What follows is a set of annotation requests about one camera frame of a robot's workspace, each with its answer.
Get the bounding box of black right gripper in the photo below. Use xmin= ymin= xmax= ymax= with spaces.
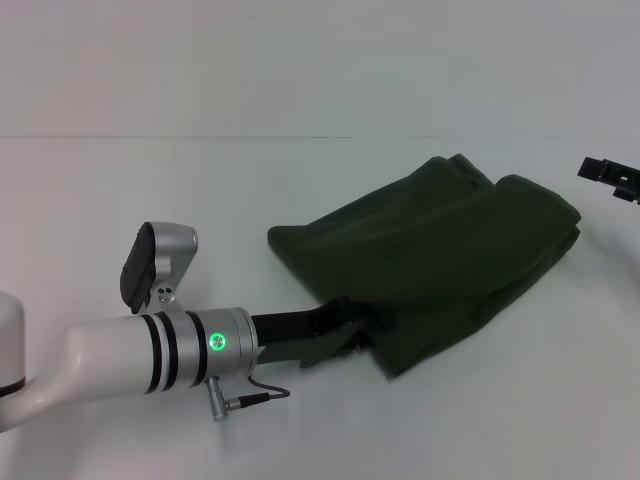
xmin=576 ymin=155 xmax=640 ymax=206

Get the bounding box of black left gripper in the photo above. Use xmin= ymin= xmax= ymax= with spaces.
xmin=248 ymin=294 xmax=402 ymax=371

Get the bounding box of dark green t-shirt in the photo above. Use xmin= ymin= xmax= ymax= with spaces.
xmin=266 ymin=153 xmax=583 ymax=383

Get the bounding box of dark red cable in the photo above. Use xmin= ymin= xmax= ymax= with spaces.
xmin=246 ymin=373 xmax=293 ymax=401

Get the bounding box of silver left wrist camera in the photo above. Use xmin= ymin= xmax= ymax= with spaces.
xmin=118 ymin=221 xmax=200 ymax=317

